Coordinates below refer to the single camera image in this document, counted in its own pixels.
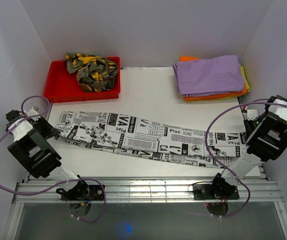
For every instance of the red plastic bin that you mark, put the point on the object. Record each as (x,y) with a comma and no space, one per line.
(62,87)

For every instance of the folded yellow trousers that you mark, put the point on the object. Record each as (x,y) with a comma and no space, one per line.
(247,87)

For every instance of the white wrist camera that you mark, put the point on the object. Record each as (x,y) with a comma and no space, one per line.
(33,112)
(249,114)

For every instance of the aluminium mounting rail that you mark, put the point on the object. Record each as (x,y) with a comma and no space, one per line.
(153,191)

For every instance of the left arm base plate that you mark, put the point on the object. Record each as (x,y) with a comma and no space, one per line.
(92,192)

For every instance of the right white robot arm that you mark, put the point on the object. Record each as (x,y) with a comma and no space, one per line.
(266,139)

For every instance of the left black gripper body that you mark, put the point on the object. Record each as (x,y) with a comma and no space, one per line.
(42,126)

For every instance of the folded purple trousers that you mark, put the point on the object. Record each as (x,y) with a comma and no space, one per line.
(208,75)

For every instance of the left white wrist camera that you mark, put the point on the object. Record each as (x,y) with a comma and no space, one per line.
(33,112)

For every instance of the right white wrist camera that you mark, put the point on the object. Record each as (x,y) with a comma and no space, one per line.
(249,114)

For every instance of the camouflage trousers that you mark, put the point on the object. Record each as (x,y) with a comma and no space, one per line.
(94,74)

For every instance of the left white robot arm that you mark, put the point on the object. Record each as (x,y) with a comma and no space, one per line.
(31,149)

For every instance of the folded orange trousers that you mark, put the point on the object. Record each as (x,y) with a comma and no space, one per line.
(208,98)

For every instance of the newspaper print trousers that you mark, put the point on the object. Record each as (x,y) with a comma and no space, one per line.
(137,137)

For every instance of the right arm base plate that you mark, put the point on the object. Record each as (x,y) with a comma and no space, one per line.
(205,191)

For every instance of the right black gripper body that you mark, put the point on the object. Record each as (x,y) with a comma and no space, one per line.
(251,125)

